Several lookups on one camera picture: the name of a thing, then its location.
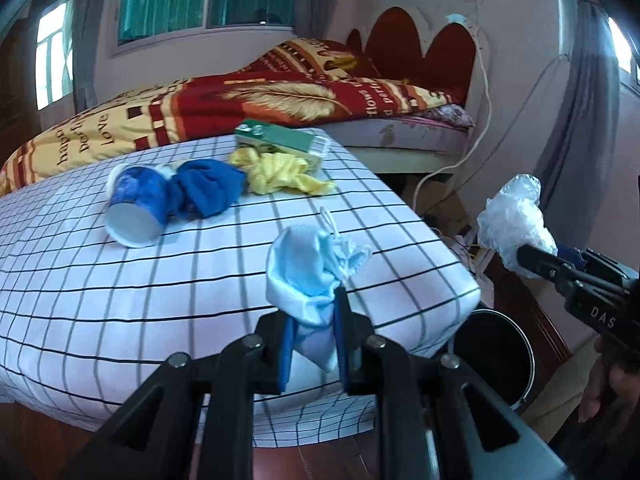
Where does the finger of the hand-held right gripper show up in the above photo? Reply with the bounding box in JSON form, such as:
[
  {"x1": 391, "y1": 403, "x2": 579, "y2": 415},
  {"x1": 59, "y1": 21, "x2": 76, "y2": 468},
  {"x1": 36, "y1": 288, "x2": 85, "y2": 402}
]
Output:
[{"x1": 515, "y1": 244, "x2": 588, "y2": 283}]

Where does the person's right hand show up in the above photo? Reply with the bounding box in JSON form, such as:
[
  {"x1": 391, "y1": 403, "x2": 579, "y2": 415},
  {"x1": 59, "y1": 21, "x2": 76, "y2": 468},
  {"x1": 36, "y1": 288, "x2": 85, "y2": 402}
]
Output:
[{"x1": 580, "y1": 337, "x2": 640, "y2": 423}]

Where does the green carton box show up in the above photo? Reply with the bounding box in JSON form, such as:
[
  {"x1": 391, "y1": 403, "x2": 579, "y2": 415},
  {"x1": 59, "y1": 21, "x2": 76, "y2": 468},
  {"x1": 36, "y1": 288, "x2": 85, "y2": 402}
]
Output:
[{"x1": 234, "y1": 118, "x2": 331, "y2": 176}]

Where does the grey curtain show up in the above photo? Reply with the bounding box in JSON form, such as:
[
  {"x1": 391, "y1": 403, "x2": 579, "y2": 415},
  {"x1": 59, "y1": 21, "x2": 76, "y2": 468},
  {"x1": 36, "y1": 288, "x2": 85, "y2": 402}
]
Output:
[
  {"x1": 535, "y1": 0, "x2": 626, "y2": 211},
  {"x1": 75, "y1": 0, "x2": 126, "y2": 111},
  {"x1": 295, "y1": 0, "x2": 346, "y2": 43}
]

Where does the red padded headboard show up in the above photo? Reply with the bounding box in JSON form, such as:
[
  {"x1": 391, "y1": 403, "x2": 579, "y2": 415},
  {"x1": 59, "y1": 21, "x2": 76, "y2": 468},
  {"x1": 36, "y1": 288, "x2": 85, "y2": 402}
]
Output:
[{"x1": 347, "y1": 6, "x2": 476, "y2": 108}]

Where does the dark wooden door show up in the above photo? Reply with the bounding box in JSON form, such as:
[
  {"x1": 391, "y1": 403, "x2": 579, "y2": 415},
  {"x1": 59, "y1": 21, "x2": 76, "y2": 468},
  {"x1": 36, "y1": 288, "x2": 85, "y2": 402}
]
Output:
[{"x1": 0, "y1": 20, "x2": 36, "y2": 161}]

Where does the clear plastic bag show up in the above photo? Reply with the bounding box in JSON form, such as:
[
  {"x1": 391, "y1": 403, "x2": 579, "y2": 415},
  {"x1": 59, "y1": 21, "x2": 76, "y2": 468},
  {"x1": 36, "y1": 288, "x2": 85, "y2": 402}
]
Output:
[{"x1": 475, "y1": 173, "x2": 558, "y2": 273}]

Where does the narrow window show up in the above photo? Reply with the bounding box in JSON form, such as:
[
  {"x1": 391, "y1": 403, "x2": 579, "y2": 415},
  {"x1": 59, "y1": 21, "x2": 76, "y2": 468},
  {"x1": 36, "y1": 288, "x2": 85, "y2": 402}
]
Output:
[{"x1": 607, "y1": 15, "x2": 640, "y2": 86}]

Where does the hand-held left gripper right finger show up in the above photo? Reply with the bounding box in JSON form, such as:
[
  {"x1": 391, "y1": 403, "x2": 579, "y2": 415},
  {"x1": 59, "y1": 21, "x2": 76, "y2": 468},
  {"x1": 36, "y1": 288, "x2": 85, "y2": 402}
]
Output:
[{"x1": 332, "y1": 285, "x2": 576, "y2": 480}]

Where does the blue paper cup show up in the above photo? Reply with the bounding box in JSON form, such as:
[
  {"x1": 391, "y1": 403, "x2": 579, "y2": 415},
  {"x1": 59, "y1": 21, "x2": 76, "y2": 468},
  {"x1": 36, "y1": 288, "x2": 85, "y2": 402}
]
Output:
[{"x1": 104, "y1": 162, "x2": 176, "y2": 249}]

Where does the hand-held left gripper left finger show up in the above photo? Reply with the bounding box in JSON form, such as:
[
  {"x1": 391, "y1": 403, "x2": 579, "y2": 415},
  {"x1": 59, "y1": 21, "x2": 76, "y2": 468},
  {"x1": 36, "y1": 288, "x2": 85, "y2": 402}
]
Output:
[{"x1": 60, "y1": 310, "x2": 301, "y2": 480}]

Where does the blue cloth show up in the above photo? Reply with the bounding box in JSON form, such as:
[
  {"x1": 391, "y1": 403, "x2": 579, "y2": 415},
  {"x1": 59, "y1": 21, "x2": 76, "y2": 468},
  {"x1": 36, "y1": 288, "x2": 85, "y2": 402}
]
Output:
[{"x1": 167, "y1": 159, "x2": 247, "y2": 220}]

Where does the light blue face mask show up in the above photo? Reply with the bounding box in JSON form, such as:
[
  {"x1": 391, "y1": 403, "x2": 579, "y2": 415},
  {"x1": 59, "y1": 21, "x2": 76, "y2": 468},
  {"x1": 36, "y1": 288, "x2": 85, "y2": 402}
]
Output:
[{"x1": 265, "y1": 207, "x2": 373, "y2": 373}]

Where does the bed mattress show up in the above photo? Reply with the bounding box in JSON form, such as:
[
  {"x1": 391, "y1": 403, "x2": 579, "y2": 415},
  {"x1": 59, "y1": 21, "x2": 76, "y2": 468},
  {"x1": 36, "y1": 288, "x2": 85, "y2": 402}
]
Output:
[{"x1": 320, "y1": 105, "x2": 476, "y2": 156}]

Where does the small bright window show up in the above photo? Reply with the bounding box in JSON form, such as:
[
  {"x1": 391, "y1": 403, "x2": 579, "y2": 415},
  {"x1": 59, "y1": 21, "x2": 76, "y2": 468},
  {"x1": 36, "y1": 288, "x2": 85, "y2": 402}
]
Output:
[{"x1": 35, "y1": 0, "x2": 76, "y2": 111}]

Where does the red and yellow printed blanket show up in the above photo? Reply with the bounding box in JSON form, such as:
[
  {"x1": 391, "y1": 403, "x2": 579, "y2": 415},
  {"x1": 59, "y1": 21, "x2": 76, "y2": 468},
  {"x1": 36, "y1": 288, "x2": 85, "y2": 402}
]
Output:
[{"x1": 0, "y1": 37, "x2": 468, "y2": 196}]

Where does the crumpled yellow cloth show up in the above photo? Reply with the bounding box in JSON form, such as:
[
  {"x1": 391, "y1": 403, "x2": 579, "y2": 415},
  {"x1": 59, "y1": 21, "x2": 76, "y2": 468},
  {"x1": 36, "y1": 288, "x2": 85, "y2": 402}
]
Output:
[{"x1": 228, "y1": 147, "x2": 338, "y2": 197}]

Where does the dark wooden bedside cabinet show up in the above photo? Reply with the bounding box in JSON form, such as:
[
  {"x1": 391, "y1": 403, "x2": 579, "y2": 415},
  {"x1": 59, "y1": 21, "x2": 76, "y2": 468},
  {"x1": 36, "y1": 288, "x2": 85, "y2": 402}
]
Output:
[{"x1": 480, "y1": 255, "x2": 571, "y2": 361}]

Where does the white cable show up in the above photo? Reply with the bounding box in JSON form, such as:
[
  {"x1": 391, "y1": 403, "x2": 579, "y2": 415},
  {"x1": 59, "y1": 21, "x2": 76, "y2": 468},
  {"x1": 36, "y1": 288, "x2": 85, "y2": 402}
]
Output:
[{"x1": 415, "y1": 15, "x2": 493, "y2": 211}]

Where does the dark round trash bin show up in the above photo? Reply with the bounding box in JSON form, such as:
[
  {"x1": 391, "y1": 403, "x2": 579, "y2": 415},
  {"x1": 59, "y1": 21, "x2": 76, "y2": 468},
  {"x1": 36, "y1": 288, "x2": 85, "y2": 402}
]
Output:
[{"x1": 450, "y1": 307, "x2": 536, "y2": 411}]

